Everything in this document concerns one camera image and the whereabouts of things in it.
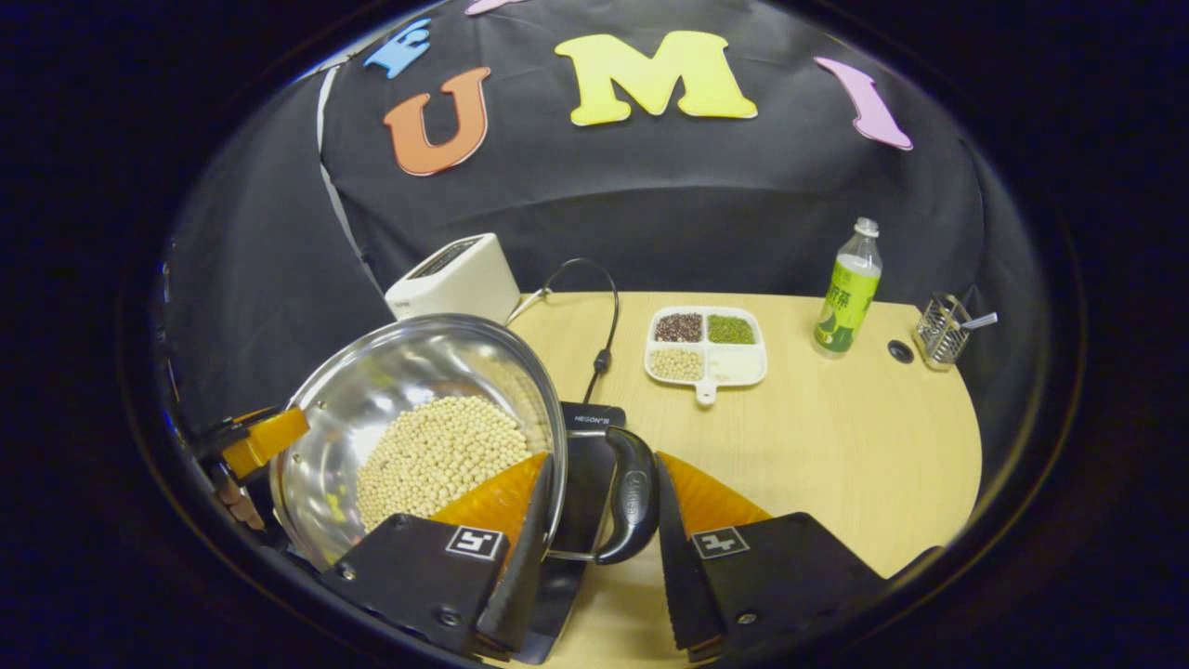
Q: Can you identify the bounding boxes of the black power cable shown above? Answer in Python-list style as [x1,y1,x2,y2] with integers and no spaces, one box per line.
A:
[543,257,622,406]

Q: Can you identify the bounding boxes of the black induction cooktop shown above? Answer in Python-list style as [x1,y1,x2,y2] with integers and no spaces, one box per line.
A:
[511,401,629,665]

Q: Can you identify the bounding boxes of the white divided dish of beans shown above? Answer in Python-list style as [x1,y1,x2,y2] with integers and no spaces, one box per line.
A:
[644,306,770,407]

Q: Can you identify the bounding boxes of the black backdrop cloth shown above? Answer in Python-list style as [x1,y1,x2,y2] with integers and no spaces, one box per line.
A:
[158,0,1052,484]

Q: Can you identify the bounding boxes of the white toaster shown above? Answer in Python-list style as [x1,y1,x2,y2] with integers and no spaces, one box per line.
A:
[385,232,522,325]

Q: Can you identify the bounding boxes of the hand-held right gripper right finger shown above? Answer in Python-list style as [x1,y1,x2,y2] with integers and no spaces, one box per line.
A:
[654,451,888,663]

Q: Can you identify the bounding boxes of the steel pot with black handle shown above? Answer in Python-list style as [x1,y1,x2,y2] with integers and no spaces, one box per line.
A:
[269,313,663,573]

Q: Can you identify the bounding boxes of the white toaster cable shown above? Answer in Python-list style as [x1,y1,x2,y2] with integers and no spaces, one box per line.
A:
[506,288,555,327]

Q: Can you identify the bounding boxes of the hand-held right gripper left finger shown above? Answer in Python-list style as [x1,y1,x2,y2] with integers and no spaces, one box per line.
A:
[320,452,558,663]

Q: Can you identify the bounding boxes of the wire utensil holder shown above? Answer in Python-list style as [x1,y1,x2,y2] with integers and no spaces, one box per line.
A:
[913,294,973,373]

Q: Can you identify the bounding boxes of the green label drink bottle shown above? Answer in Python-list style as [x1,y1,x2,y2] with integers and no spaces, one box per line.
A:
[813,217,884,360]

